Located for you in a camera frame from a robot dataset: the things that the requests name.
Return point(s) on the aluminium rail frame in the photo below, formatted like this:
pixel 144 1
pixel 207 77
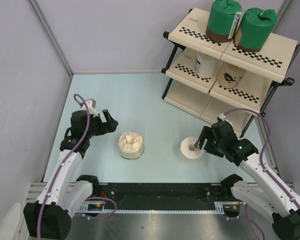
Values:
pixel 96 204

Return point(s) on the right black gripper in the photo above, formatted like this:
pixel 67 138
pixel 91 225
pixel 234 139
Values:
pixel 206 133

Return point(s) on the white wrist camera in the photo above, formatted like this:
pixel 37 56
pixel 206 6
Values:
pixel 89 106
pixel 222 117

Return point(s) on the unwrapped white paper roll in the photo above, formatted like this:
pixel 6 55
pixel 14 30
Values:
pixel 188 153

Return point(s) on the cream wrapped paper roll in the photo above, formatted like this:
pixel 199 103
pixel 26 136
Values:
pixel 131 145

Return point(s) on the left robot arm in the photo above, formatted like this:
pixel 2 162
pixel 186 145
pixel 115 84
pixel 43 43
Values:
pixel 50 216

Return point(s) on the beige three-tier shelf rack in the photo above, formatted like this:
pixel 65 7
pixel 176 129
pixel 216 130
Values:
pixel 205 98

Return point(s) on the brown paper roll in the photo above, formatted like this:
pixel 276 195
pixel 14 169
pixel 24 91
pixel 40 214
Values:
pixel 229 75

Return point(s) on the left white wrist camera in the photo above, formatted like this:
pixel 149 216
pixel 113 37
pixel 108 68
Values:
pixel 89 106

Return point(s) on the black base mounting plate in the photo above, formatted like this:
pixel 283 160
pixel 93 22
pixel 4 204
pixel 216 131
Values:
pixel 167 196

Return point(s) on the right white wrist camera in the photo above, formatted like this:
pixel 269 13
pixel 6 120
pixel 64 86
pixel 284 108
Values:
pixel 222 117

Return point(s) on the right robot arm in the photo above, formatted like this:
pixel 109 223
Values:
pixel 276 201

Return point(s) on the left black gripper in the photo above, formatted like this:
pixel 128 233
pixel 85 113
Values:
pixel 109 126

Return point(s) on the green roll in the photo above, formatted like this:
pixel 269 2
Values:
pixel 223 20
pixel 254 29

